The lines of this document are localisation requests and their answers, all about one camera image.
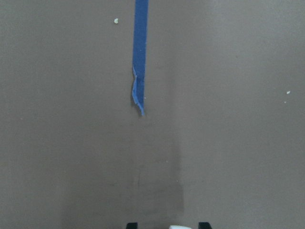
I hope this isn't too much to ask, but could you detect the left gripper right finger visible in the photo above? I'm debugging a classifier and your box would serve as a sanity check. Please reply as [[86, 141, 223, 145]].
[[198, 222, 212, 229]]

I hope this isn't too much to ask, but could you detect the white ceramic cup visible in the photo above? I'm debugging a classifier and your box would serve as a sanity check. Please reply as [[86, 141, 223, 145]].
[[168, 225, 192, 229]]

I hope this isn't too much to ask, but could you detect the short blue tape strip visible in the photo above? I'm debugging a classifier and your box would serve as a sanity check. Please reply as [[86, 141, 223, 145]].
[[132, 0, 149, 116]]

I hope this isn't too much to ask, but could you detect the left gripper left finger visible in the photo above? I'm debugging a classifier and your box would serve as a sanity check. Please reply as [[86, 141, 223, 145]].
[[126, 222, 138, 229]]

